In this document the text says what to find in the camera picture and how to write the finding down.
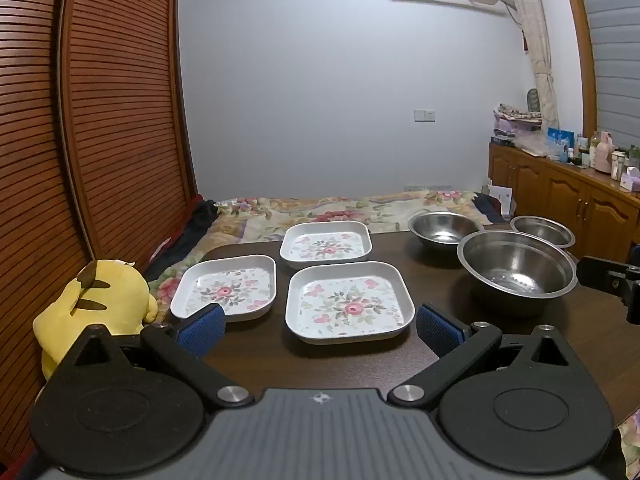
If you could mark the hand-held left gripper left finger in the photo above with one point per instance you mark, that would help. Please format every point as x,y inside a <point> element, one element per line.
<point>202,327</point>

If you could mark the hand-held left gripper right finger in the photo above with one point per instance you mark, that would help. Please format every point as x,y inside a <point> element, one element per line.
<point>437,330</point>

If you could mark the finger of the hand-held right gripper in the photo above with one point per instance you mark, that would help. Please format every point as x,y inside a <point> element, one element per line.
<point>600,272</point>

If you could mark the small steel bowl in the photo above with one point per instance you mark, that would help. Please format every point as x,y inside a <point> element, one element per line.
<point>542,230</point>

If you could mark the large steel bowl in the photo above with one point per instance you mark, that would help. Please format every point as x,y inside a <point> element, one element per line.
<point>515,270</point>

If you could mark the large floral square plate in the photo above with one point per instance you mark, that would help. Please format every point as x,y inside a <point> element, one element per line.
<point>350,305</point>

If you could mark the medium steel bowl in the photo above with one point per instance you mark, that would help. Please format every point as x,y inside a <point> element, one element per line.
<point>442,227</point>

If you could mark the wooden cabinet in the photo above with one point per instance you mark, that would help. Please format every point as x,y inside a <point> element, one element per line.
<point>565,200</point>

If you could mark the pink tissue box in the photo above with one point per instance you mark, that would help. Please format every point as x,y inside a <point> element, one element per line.
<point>631,178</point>

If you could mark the yellow plush toy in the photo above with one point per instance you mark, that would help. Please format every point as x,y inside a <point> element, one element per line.
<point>110,290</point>

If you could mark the dark clothing with red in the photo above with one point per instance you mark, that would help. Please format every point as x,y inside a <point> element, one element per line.
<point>195,225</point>

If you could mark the white jar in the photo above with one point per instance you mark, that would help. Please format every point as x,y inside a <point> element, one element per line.
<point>618,165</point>

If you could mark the pink thermos bottle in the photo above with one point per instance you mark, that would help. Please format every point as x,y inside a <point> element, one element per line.
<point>604,152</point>

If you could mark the white paper box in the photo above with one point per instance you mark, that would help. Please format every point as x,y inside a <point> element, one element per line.
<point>502,199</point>

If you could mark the green bottle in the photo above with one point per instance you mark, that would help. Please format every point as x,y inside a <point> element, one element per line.
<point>634,155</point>

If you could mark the navy folded clothing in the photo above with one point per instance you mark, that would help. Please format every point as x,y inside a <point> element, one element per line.
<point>487,207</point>

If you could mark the blue and white box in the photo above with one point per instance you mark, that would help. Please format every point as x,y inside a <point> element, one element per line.
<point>560,140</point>

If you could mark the floral blanket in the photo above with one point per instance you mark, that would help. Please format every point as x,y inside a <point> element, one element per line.
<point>325,210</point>

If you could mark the pile of bags and cloth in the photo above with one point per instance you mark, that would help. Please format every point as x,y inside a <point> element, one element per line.
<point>517,120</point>

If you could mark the grey electric fan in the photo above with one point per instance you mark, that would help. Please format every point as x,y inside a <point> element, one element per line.
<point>533,99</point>

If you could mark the slatted wooden wardrobe door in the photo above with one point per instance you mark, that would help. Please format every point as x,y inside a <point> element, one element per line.
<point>125,110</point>
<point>25,160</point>

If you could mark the red hanging ornament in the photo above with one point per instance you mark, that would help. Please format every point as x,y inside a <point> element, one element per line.
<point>525,40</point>

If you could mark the cream patterned curtain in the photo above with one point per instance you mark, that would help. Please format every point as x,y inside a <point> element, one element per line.
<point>537,35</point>

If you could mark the white wall outlet strip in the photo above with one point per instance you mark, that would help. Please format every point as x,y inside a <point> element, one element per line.
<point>430,188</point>

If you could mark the white wall switch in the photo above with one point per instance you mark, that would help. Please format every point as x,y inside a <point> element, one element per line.
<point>425,115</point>

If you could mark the wooden window frame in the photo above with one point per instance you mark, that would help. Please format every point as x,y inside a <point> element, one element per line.
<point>582,35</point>

